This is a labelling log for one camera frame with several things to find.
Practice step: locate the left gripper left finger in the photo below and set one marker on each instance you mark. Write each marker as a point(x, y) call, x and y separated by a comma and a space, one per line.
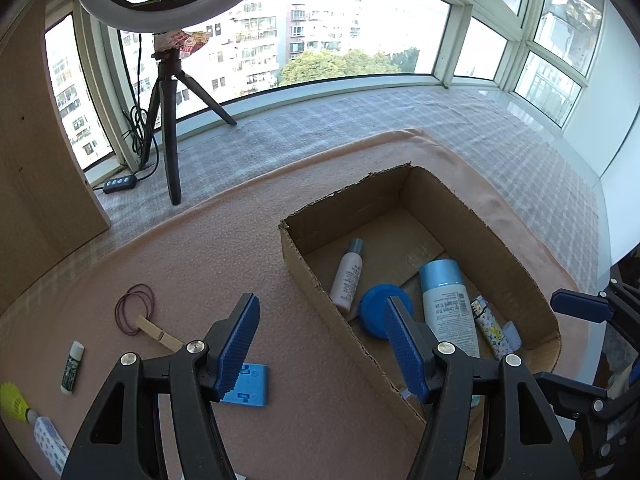
point(120, 437)

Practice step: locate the white lotion bottle blue cap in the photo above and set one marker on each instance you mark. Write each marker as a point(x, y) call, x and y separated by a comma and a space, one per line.
point(446, 305)

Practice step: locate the black tripod stand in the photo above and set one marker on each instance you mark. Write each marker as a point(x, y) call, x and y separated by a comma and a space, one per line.
point(163, 104)

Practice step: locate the wooden clothespin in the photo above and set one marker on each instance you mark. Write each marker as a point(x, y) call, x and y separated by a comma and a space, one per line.
point(158, 334)

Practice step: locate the star pattern tissue pack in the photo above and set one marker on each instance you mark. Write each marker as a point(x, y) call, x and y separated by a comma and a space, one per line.
point(51, 444)

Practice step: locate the small translucent cap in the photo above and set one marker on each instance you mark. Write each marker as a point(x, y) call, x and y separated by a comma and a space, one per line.
point(513, 338)

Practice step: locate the cardboard box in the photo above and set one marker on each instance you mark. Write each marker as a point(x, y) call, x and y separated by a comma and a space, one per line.
point(437, 246)

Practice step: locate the small pink travel bottle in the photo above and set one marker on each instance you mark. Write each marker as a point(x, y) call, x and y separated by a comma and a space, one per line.
point(347, 276)

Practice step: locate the white ring light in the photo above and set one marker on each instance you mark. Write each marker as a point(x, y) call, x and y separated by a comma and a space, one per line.
point(155, 15)

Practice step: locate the blue phone stand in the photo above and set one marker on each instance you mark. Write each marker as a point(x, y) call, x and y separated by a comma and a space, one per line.
point(251, 388)

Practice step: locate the blue round container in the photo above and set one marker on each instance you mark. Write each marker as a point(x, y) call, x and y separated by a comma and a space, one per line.
point(372, 308)

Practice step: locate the green lip balm stick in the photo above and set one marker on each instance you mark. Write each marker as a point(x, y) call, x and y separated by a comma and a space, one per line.
point(71, 368)

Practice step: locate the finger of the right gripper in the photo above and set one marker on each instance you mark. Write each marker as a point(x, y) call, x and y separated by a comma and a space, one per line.
point(570, 399)
point(578, 305)

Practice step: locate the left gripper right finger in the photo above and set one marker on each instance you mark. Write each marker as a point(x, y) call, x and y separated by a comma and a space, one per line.
point(521, 438)

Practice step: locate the ring light inline remote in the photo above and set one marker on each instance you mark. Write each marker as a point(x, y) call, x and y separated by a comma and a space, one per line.
point(119, 184)

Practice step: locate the patterned lighter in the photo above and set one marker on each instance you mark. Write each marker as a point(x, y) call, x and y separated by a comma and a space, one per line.
point(490, 328)

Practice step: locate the yellow shuttlecock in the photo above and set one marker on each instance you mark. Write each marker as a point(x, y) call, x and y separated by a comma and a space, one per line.
point(15, 405)

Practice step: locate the large oak wood board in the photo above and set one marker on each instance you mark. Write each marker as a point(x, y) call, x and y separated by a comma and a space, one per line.
point(48, 209)

